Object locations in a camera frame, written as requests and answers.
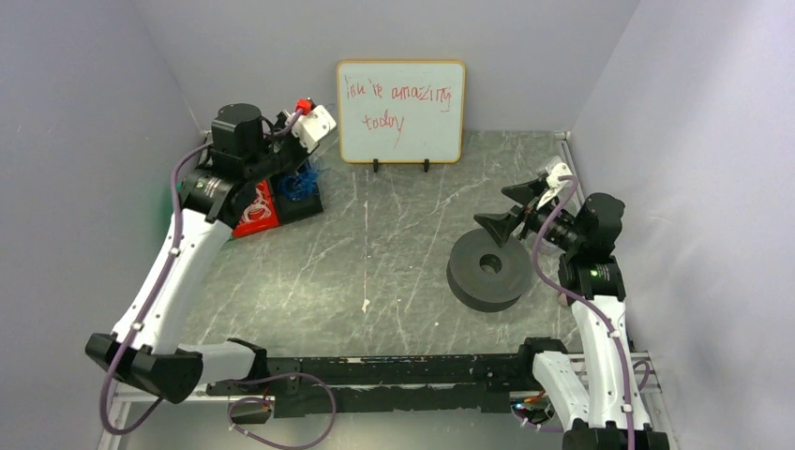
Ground black cable spool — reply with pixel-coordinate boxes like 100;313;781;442
446;229;534;313

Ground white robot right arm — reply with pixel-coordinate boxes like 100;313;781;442
474;175;670;449

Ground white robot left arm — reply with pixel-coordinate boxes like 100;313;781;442
84;99;337;404

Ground black plastic bin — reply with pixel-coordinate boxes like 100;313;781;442
270;162;323;226

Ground red plastic bin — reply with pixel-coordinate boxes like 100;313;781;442
232;180;280;239

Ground whiteboard with red writing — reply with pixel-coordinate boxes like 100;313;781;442
337;60;466;166

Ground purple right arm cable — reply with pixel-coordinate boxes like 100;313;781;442
513;175;652;450

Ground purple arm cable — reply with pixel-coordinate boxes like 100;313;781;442
513;175;652;450
99;108;338;450

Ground blue coiled cables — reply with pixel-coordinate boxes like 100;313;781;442
277;159;329;203

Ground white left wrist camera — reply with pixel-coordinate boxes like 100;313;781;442
290;98;337;154

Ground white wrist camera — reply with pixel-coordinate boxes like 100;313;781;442
536;160;573;209
290;98;337;154

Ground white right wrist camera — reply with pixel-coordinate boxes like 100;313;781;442
536;160;573;209

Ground white coiled cables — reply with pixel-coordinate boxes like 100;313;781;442
243;190;275;226

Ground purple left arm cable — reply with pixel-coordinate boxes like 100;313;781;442
99;108;338;450

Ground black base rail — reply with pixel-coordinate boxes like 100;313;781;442
206;353;542;418

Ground aluminium frame rail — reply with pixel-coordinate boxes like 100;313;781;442
97;353;672;450

